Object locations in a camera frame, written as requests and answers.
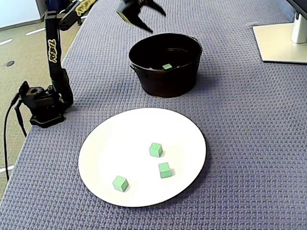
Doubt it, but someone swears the white monitor stand column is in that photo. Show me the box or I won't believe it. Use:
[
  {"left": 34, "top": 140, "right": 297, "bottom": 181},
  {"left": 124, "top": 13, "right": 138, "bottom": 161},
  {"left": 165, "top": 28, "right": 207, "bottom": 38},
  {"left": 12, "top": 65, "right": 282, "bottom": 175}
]
[{"left": 291, "top": 11, "right": 307, "bottom": 44}]

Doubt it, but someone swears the dark monitor screen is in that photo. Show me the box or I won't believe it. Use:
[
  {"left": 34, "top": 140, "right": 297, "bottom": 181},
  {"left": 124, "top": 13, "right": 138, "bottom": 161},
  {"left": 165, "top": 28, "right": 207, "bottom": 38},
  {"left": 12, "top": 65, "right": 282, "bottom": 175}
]
[{"left": 286, "top": 0, "right": 307, "bottom": 15}]

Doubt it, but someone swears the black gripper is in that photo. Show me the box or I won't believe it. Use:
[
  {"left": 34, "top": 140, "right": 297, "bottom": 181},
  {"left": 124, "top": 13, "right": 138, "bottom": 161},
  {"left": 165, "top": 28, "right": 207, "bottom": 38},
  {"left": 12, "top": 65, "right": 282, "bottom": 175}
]
[{"left": 116, "top": 0, "right": 167, "bottom": 34}]

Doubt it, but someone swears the white monitor stand base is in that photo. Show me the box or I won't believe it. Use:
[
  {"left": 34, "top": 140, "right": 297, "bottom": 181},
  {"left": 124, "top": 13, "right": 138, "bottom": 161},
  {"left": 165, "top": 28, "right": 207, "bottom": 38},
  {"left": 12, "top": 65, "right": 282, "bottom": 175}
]
[{"left": 252, "top": 23, "right": 307, "bottom": 64}]

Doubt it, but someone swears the blue woven table mat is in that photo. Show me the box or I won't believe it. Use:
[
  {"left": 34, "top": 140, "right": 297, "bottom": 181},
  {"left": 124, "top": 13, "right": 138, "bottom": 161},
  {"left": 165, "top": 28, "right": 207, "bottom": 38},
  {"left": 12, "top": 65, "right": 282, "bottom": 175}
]
[{"left": 0, "top": 0, "right": 307, "bottom": 230}]

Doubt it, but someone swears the black metal bucket container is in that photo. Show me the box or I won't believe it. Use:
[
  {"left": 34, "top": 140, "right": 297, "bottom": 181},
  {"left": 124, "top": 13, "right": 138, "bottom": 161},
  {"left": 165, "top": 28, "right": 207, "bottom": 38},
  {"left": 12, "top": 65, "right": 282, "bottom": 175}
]
[{"left": 129, "top": 33, "right": 203, "bottom": 98}]

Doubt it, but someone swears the black cable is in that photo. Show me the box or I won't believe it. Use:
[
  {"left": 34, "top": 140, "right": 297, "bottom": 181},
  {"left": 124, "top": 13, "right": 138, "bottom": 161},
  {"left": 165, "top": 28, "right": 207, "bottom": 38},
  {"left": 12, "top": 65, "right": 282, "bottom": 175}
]
[
  {"left": 3, "top": 94, "right": 20, "bottom": 181},
  {"left": 14, "top": 103, "right": 28, "bottom": 138}
]

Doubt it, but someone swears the dark blue bin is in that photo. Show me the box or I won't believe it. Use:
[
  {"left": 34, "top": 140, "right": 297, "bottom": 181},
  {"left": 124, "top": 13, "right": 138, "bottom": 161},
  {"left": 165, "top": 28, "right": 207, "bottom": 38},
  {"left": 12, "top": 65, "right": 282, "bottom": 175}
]
[{"left": 45, "top": 0, "right": 72, "bottom": 12}]

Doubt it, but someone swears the white round plate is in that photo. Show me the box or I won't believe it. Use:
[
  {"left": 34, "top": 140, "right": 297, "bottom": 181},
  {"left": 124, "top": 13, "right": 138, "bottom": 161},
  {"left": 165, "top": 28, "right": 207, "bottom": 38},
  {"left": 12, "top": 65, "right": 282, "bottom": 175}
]
[{"left": 78, "top": 107, "right": 207, "bottom": 208}]

